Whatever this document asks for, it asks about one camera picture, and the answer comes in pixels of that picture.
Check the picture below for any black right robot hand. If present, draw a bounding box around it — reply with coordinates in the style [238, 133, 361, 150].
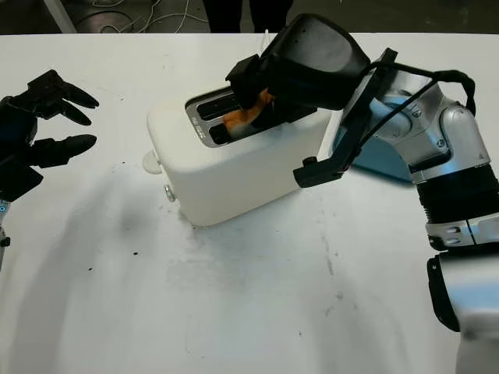
[225, 13, 372, 130]

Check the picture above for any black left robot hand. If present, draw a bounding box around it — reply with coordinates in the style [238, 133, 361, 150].
[0, 69, 101, 169]

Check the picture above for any toast slice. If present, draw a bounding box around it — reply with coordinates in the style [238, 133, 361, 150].
[223, 87, 276, 137]

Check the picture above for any cream white toaster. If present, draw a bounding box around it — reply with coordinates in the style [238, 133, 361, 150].
[142, 83, 331, 228]

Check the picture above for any white table leg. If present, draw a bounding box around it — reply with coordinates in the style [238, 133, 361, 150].
[41, 0, 78, 35]

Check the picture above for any blue plastic tray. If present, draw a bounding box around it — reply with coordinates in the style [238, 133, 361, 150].
[331, 116, 415, 184]

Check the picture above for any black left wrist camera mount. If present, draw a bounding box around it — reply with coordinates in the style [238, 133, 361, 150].
[0, 153, 44, 203]

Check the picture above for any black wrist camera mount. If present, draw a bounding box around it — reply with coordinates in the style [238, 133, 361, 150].
[0, 153, 44, 203]
[292, 48, 399, 190]

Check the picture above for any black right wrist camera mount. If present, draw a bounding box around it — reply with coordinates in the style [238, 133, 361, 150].
[292, 48, 399, 190]

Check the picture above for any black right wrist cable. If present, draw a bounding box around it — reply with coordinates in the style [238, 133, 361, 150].
[342, 64, 477, 172]

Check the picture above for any white floor cable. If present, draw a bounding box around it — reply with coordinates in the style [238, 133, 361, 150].
[76, 0, 211, 35]

